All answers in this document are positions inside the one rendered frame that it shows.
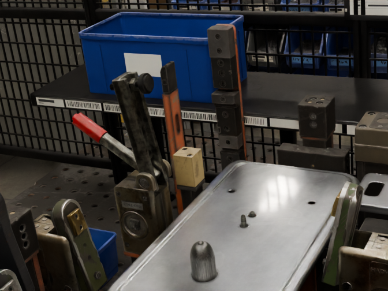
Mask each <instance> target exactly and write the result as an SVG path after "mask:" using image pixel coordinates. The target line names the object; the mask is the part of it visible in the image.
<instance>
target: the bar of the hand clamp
mask: <svg viewBox="0 0 388 291"><path fill-rule="evenodd" d="M153 88H154V80H153V78H152V76H151V75H150V74H149V73H142V74H141V75H140V76H138V73H137V72H125V73H123V74H122V75H120V76H118V77H117V78H115V79H114V80H112V84H110V89H111V90H112V91H115V94H116V97H117V100H118V104H119V107H120V110H121V114H122V117H123V120H124V124H125V127H126V131H127V134H128V137H129V141H130V144H131V147H132V151H133V154H134V157H135V160H136V164H137V168H138V170H139V173H141V172H146V173H150V174H151V175H152V176H153V177H154V178H155V182H156V190H155V191H154V192H156V191H158V190H159V187H158V183H166V182H168V177H167V174H166V170H165V166H164V164H163V160H162V156H161V152H160V150H159V146H158V142H157V139H156V136H155V132H154V128H153V125H152V122H151V118H150V114H149V111H148V107H147V104H146V100H145V97H144V94H150V93H151V92H152V90H153ZM153 167H154V168H156V169H158V170H159V171H160V173H161V174H160V176H159V178H158V179H157V180H156V177H155V173H154V170H153Z"/></svg>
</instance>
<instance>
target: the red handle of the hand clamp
mask: <svg viewBox="0 0 388 291"><path fill-rule="evenodd" d="M72 120H73V122H72V124H73V125H74V126H76V127H77V128H79V129H80V130H81V131H82V132H84V133H85V134H86V135H88V136H89V137H90V138H92V139H93V140H95V141H96V142H97V143H101V144H102V145H103V146H105V147H106V148H107V149H109V150H110V151H111V152H113V153H114V154H116V156H118V157H119V158H121V159H122V160H123V161H125V162H126V163H127V164H129V165H130V166H132V167H133V168H134V169H136V170H137V171H139V170H138V168H137V164H136V160H135V157H134V154H133V151H131V150H130V149H128V148H127V147H126V146H124V145H123V144H121V143H120V142H119V141H118V140H116V139H115V138H114V137H112V136H110V135H109V134H108V132H107V131H106V130H104V129H103V128H102V127H100V126H99V125H98V124H96V123H95V122H93V120H91V119H89V118H88V117H87V116H86V115H84V114H83V113H78V114H77V113H76V114H75V115H74V116H73V118H72ZM153 170H154V173H155V177H156V180H157V179H158V178H159V176H160V174H161V173H160V171H159V170H158V169H156V168H154V167H153Z"/></svg>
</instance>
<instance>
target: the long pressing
mask: <svg viewBox="0 0 388 291"><path fill-rule="evenodd" d="M347 181H348V182H351V183H354V184H357V185H359V184H360V181H359V180H358V179H357V178H356V177H354V176H352V175H350V174H347V173H342V172H337V171H328V170H318V169H309V168H303V167H294V166H285V165H275V164H269V163H260V162H250V161H245V160H237V161H234V162H232V163H230V164H229V165H227V166H226V167H225V168H224V169H223V170H222V171H221V172H220V173H219V174H218V175H217V176H216V177H215V178H214V179H213V180H212V181H211V183H210V184H209V185H208V186H207V187H206V188H205V189H204V190H203V191H202V192H201V193H200V194H199V195H198V196H197V197H196V198H195V199H194V200H193V201H192V203H191V204H190V205H189V206H188V207H187V208H186V209H185V210H184V211H183V212H182V213H181V214H180V215H179V216H178V217H177V218H176V219H175V220H174V221H173V222H172V223H171V224H170V225H169V226H168V227H167V228H166V229H165V230H164V231H163V232H162V233H161V234H160V235H159V236H158V237H157V238H156V239H155V241H154V242H153V243H152V244H151V245H150V246H149V247H148V248H147V249H146V250H145V251H144V252H143V253H142V254H141V255H140V256H139V257H138V258H137V259H136V260H135V261H134V262H133V263H132V264H131V265H130V266H129V267H128V268H127V269H126V270H125V271H124V272H123V273H122V274H121V275H120V276H119V277H118V278H117V280H116V281H115V282H114V283H113V284H112V285H111V286H110V287H109V288H108V290H107V291H300V289H301V288H302V286H303V284H304V283H305V281H306V280H307V278H308V276H309V275H310V273H311V271H312V269H313V268H314V266H315V265H316V263H317V261H318V260H319V258H320V256H321V254H322V253H323V251H324V249H325V248H326V246H327V244H328V243H329V241H330V237H331V232H332V229H333V224H334V218H335V217H333V216H331V212H332V208H333V204H334V201H335V199H336V197H337V195H338V194H339V192H340V190H342V188H343V186H344V184H345V183H346V182H347ZM229 191H234V192H232V193H230V192H229ZM309 202H315V204H309ZM250 211H254V212H255V214H256V216H255V217H249V216H248V215H249V212H250ZM242 214H244V215H245V216H246V220H247V225H248V226H247V227H240V225H241V215H242ZM197 241H206V242H208V243H209V244H210V245H211V247H212V248H213V251H214V255H215V263H216V269H217V276H216V277H215V278H214V279H213V280H211V281H207V282H198V281H195V280H194V279H193V278H192V270H191V261H190V252H191V248H192V246H193V244H194V243H195V242H197Z"/></svg>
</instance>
